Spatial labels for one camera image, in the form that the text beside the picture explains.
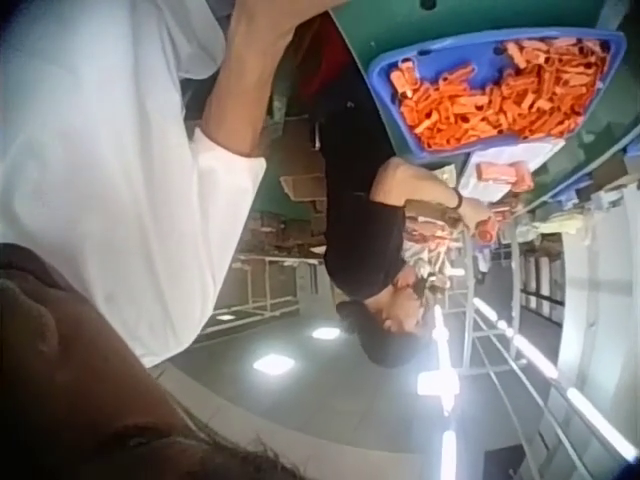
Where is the pile of orange plastic parts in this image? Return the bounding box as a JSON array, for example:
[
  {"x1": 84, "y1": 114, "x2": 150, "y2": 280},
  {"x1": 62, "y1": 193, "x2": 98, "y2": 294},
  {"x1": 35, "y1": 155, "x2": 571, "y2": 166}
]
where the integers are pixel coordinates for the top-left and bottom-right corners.
[{"x1": 390, "y1": 35, "x2": 612, "y2": 152}]

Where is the white frame table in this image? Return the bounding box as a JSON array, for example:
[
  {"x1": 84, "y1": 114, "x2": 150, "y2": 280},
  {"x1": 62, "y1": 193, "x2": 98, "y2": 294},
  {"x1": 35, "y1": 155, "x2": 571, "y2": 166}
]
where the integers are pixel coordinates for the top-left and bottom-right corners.
[{"x1": 213, "y1": 252, "x2": 324, "y2": 326}]

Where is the long ceiling light tube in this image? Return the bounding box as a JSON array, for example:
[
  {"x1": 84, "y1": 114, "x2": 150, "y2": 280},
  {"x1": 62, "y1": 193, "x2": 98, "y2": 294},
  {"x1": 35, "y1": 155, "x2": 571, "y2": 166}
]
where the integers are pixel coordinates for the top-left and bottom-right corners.
[
  {"x1": 567, "y1": 385, "x2": 640, "y2": 465},
  {"x1": 472, "y1": 295, "x2": 560, "y2": 381}
]

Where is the white plastic tray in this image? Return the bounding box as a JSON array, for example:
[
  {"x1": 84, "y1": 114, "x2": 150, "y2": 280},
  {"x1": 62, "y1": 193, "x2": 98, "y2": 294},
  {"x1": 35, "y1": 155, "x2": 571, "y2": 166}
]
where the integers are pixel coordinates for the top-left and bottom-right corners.
[{"x1": 457, "y1": 138, "x2": 567, "y2": 197}]

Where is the orange plastic part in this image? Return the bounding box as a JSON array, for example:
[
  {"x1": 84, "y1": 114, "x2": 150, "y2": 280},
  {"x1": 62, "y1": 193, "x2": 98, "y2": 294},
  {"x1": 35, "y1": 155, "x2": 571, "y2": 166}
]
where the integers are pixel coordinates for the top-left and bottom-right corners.
[{"x1": 474, "y1": 218, "x2": 497, "y2": 247}]

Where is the orange packet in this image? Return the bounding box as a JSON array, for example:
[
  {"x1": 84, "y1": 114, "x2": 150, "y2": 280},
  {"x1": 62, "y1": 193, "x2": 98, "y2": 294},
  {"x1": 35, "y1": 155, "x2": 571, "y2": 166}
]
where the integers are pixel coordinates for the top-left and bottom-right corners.
[{"x1": 475, "y1": 160, "x2": 535, "y2": 194}]

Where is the brown cardboard box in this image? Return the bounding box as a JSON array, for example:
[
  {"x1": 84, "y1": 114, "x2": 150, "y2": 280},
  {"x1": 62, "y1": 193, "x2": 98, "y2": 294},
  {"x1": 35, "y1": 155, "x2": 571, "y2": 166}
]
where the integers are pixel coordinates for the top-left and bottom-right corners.
[{"x1": 278, "y1": 172, "x2": 327, "y2": 202}]

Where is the blue plastic tray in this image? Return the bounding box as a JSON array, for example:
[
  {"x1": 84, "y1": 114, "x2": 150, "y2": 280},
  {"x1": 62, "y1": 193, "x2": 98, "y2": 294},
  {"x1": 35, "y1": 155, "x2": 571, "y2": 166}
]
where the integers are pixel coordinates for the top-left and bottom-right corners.
[{"x1": 367, "y1": 28, "x2": 628, "y2": 165}]

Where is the grey metal rack frame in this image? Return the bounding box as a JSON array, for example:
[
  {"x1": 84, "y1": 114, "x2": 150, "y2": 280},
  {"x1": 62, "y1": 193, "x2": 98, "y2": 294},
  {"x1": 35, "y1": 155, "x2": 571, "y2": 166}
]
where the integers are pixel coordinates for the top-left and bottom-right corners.
[{"x1": 433, "y1": 209, "x2": 601, "y2": 480}]

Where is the red cloth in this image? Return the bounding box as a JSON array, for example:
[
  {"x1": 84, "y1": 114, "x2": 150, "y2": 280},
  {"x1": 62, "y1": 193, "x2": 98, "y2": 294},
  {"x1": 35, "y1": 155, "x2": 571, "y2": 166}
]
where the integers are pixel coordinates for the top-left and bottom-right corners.
[{"x1": 295, "y1": 13, "x2": 354, "y2": 99}]

